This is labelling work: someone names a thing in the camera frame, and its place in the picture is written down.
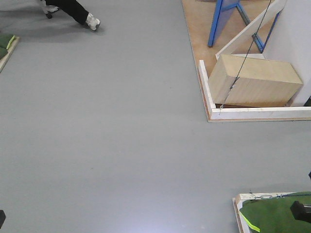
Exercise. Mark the white wooden base frame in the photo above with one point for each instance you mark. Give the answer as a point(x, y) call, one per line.
point(215, 114)

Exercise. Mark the blue door frame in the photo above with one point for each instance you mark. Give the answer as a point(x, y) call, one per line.
point(261, 38)

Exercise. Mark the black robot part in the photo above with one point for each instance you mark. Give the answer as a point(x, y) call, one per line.
point(2, 218)
point(301, 211)

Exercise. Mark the white frame bottom right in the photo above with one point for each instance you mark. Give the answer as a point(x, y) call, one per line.
point(241, 198)

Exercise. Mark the white diagonal brace beam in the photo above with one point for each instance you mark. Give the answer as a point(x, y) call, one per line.
point(265, 16)

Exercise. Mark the black robot part left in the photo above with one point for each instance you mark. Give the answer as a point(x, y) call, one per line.
point(2, 218)

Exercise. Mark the blue door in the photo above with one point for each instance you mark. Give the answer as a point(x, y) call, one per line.
point(222, 13)

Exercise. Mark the green sandbag left edge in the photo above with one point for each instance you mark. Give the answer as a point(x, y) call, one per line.
point(5, 43)

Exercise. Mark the light wooden box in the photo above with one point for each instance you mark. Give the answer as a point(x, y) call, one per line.
point(253, 82)

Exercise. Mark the wooden pallet frame left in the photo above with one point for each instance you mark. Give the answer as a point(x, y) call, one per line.
point(5, 59)

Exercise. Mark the black robot part right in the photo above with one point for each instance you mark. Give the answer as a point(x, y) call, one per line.
point(301, 211)

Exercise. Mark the wooden plywood platform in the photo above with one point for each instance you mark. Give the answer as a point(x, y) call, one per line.
point(197, 29)

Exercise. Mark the green sandbag bottom right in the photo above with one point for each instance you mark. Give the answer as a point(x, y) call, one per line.
point(274, 215)

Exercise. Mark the white wall panel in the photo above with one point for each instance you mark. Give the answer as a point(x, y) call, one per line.
point(290, 41)

